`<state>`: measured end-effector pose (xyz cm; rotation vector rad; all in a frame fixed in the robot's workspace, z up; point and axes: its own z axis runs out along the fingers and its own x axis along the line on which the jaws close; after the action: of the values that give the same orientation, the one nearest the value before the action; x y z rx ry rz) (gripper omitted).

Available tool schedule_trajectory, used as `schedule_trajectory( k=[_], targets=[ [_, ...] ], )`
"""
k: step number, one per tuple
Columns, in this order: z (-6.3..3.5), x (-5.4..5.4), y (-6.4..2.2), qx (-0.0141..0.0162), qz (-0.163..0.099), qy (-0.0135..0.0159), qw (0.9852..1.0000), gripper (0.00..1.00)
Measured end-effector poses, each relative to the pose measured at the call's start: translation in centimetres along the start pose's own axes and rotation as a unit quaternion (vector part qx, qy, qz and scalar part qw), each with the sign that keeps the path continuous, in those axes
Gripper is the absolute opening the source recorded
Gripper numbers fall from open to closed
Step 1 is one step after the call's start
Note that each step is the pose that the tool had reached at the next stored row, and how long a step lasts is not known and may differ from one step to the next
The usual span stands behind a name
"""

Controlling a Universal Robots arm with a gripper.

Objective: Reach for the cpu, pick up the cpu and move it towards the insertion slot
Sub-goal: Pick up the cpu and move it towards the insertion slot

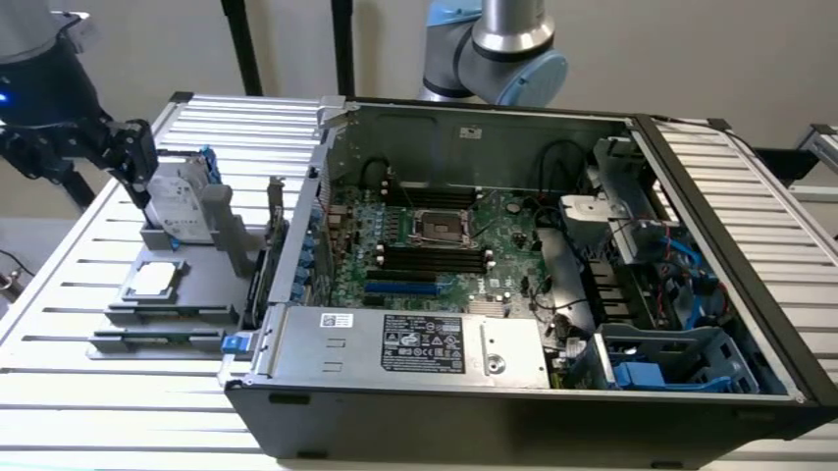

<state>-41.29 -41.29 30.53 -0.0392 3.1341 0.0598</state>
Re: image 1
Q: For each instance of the blue case latch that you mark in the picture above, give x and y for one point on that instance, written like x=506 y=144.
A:
x=235 y=343

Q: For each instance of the grey parts rack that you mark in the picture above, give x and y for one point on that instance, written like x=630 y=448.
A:
x=223 y=230

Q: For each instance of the black tripod leg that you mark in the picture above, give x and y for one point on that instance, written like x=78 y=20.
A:
x=78 y=184

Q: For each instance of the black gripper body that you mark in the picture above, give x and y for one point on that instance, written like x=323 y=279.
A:
x=59 y=93

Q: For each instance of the grey metal drive cage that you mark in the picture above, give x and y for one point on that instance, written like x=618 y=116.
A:
x=615 y=196

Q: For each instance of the blue disk bay caddy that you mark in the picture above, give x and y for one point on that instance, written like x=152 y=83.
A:
x=694 y=358

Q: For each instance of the silver CPU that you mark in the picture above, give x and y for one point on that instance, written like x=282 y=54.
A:
x=158 y=278

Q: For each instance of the CPU socket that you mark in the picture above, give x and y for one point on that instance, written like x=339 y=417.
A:
x=438 y=226

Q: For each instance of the black air shroud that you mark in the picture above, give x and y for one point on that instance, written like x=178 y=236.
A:
x=565 y=275

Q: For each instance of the silver chipset heatsink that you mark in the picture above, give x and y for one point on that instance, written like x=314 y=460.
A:
x=489 y=308

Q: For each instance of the green motherboard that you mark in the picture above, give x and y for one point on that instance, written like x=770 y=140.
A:
x=505 y=265

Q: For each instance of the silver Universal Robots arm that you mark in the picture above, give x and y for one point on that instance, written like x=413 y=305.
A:
x=510 y=29

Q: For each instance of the silver power supply unit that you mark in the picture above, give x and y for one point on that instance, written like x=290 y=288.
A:
x=354 y=353

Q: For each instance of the graphics card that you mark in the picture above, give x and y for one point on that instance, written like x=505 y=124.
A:
x=265 y=265

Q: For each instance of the aluminium frame table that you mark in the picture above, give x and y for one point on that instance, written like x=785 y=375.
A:
x=818 y=162

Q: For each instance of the black RAM slot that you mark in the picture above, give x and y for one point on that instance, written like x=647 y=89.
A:
x=429 y=192
x=429 y=197
x=435 y=254
x=435 y=267
x=435 y=260
x=435 y=247
x=429 y=187

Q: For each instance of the silver hard disk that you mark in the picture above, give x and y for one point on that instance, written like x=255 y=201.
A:
x=180 y=206

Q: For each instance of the long black expansion slot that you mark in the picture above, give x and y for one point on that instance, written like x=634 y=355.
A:
x=399 y=275

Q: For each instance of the black table bracket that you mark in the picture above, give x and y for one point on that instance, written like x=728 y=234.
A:
x=782 y=164

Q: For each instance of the short black expansion slot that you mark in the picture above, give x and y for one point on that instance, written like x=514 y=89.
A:
x=383 y=300

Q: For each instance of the blue expansion slot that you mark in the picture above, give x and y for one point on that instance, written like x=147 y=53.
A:
x=402 y=287

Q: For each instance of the black stand pole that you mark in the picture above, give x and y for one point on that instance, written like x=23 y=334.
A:
x=343 y=44
x=243 y=44

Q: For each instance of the black open PC case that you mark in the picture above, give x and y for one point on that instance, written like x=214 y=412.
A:
x=523 y=422

